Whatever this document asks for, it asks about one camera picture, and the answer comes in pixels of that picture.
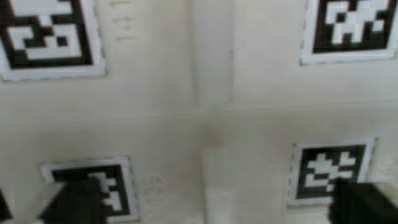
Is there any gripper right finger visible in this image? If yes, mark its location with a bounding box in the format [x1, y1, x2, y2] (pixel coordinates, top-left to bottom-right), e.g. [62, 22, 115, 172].
[329, 178, 398, 224]

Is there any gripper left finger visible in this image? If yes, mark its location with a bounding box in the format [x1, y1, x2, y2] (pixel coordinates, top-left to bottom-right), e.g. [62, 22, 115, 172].
[37, 178, 108, 224]

